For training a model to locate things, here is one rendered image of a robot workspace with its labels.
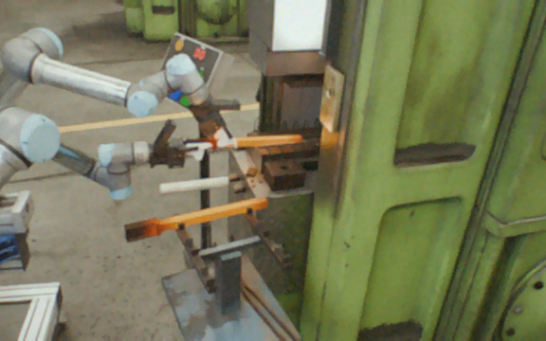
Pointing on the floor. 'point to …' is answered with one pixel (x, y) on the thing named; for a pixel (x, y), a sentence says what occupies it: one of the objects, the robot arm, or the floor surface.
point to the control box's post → (203, 192)
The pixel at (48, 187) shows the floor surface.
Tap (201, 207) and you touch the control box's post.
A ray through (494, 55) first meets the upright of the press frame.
